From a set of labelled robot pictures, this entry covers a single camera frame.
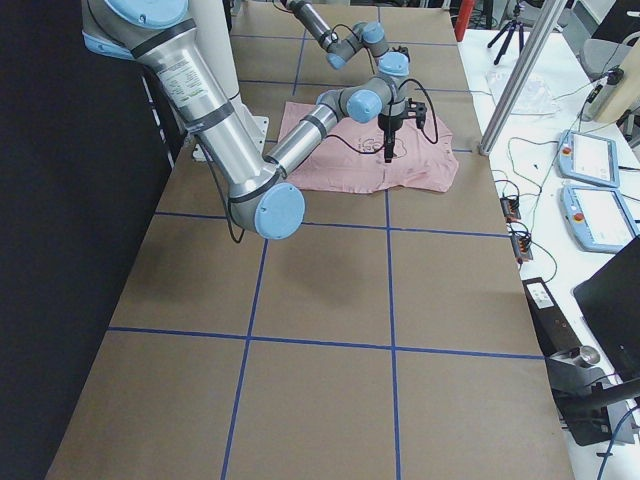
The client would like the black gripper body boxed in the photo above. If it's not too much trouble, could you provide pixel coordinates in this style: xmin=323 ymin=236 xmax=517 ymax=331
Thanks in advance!
xmin=377 ymin=114 xmax=403 ymax=142

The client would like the orange terminal board far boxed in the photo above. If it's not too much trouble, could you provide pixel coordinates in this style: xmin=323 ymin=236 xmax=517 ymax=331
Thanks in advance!
xmin=500 ymin=196 xmax=521 ymax=223

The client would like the aluminium frame post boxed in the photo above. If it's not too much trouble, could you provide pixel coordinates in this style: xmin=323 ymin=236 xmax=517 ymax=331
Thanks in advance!
xmin=479 ymin=0 xmax=566 ymax=156

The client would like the far blue teach pendant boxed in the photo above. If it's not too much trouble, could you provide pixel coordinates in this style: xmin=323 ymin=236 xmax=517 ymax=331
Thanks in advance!
xmin=558 ymin=130 xmax=620 ymax=188

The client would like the black laptop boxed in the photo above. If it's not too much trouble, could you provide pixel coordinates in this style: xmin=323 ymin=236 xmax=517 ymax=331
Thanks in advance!
xmin=573 ymin=238 xmax=640 ymax=380

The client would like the black camera tripod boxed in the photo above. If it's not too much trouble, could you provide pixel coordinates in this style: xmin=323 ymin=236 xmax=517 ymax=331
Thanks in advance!
xmin=487 ymin=1 xmax=524 ymax=65

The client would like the black power box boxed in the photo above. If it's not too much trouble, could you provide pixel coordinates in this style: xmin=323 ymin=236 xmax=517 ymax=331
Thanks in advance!
xmin=522 ymin=277 xmax=582 ymax=357

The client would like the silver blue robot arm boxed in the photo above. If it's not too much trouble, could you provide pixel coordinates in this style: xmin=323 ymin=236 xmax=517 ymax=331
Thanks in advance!
xmin=81 ymin=1 xmax=409 ymax=240
xmin=280 ymin=0 xmax=410 ymax=70

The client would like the blue teach pendant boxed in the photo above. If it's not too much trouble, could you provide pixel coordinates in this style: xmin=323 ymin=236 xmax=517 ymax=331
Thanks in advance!
xmin=561 ymin=185 xmax=639 ymax=254
xmin=558 ymin=130 xmax=620 ymax=188

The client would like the red cylinder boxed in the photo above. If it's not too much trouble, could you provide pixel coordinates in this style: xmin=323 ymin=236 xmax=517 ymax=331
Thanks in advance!
xmin=454 ymin=0 xmax=476 ymax=42

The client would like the orange terminal board near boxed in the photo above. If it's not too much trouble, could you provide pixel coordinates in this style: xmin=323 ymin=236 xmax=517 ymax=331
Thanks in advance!
xmin=510 ymin=231 xmax=533 ymax=265

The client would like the near blue teach pendant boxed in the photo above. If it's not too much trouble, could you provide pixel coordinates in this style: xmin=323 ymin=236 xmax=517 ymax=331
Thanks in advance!
xmin=561 ymin=185 xmax=639 ymax=254

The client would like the clear plastic bag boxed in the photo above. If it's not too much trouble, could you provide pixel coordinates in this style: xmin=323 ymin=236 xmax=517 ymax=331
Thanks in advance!
xmin=486 ymin=69 xmax=559 ymax=115

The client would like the pink Snoopy t-shirt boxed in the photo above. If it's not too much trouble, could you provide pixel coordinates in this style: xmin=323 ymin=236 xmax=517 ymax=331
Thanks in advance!
xmin=288 ymin=116 xmax=459 ymax=194

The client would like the orange terminal board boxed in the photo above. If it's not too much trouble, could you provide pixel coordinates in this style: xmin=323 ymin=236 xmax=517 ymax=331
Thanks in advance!
xmin=500 ymin=196 xmax=521 ymax=223
xmin=510 ymin=231 xmax=533 ymax=265

